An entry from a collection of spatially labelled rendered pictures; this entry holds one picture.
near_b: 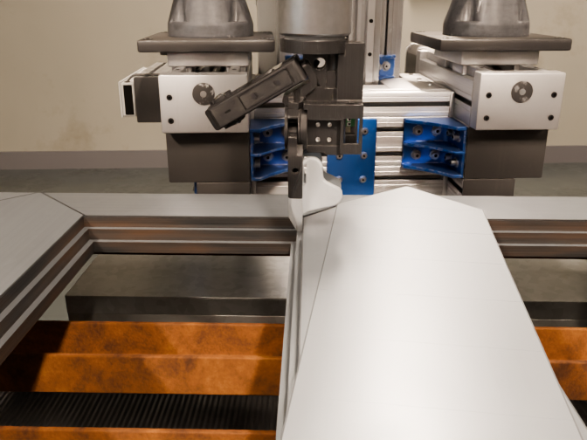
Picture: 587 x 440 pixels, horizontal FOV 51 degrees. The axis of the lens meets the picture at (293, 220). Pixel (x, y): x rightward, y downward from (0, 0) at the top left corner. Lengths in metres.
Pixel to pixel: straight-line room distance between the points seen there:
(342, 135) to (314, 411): 0.32
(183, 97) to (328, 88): 0.37
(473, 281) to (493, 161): 0.52
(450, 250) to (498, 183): 0.46
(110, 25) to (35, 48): 0.50
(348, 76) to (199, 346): 0.38
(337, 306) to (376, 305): 0.03
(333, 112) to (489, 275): 0.22
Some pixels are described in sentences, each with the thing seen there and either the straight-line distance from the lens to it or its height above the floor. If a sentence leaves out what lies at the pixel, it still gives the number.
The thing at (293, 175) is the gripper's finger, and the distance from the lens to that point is 0.65.
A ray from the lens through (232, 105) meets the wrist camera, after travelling 0.66.
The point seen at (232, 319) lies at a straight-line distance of 0.96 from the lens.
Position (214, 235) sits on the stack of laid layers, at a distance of 0.75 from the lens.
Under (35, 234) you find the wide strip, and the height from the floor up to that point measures 0.86.
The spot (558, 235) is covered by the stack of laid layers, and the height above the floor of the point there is 0.84.
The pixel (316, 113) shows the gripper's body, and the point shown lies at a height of 0.99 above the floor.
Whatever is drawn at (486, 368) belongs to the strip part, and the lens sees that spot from 0.48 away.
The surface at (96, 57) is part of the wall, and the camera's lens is 4.28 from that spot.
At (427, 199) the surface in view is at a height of 0.86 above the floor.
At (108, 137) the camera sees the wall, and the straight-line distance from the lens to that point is 4.35.
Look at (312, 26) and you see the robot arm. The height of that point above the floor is 1.08.
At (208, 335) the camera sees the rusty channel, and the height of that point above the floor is 0.71.
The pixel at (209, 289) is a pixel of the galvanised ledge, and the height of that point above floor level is 0.68.
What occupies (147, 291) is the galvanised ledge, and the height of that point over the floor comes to 0.68.
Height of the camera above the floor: 1.11
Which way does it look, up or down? 20 degrees down
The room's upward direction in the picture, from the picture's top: straight up
